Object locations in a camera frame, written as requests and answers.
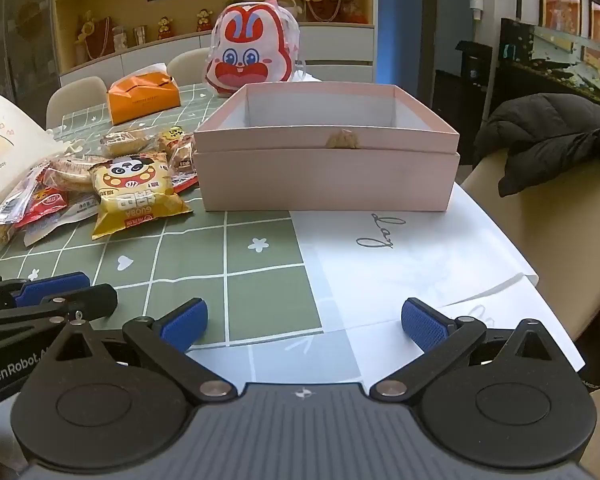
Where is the white snack packet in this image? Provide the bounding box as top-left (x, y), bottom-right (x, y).
top-left (24, 195), bottom-right (103, 247)

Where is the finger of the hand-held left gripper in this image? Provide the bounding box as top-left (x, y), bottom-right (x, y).
top-left (0, 272), bottom-right (91, 313)
top-left (0, 283), bottom-right (118, 333)

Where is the black appliance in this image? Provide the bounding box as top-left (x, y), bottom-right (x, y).
top-left (455, 40), bottom-right (494, 118)

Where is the orange tissue box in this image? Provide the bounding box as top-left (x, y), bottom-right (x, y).
top-left (106, 62), bottom-right (181, 126)

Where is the pink cardboard box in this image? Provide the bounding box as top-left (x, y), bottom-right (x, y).
top-left (193, 83), bottom-right (461, 155)

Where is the clear brown pastry packet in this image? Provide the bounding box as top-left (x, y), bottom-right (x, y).
top-left (0, 205), bottom-right (31, 263)

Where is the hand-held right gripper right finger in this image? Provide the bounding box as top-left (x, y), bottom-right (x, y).
top-left (369, 298), bottom-right (561, 403)

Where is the beige wall cabinet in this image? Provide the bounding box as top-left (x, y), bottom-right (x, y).
top-left (50, 0), bottom-right (378, 88)

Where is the brown bag with gold ornament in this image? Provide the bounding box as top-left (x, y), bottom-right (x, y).
top-left (77, 10), bottom-right (117, 62)

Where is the clear cracker packet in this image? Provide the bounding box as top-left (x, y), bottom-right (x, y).
top-left (42, 155), bottom-right (111, 196)

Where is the brown red snack packet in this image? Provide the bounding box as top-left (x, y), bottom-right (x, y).
top-left (169, 135), bottom-right (201, 194)

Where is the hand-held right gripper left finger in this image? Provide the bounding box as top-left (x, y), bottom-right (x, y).
top-left (50, 299), bottom-right (238, 403)

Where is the cream cartoon printed bag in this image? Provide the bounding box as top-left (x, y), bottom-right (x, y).
top-left (0, 87), bottom-right (68, 223)

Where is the yellow panda snack packet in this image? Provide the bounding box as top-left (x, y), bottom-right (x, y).
top-left (89, 151), bottom-right (193, 241)

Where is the beige dining chair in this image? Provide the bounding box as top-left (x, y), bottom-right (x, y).
top-left (167, 49), bottom-right (227, 87)
top-left (46, 76), bottom-right (112, 127)
top-left (460, 147), bottom-right (600, 343)

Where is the red white rabbit bag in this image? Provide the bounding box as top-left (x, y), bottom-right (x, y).
top-left (204, 0), bottom-right (302, 98)

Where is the small yellow cartoon snack packet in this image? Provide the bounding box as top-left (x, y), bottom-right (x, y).
top-left (158, 129), bottom-right (191, 153)

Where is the black puffer jacket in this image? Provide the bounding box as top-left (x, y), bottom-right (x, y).
top-left (472, 92), bottom-right (600, 281)

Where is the green checked tablecloth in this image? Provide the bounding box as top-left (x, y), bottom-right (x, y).
top-left (0, 81), bottom-right (371, 391)

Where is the glass fish tank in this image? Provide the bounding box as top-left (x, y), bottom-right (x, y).
top-left (500, 17), bottom-right (600, 111)

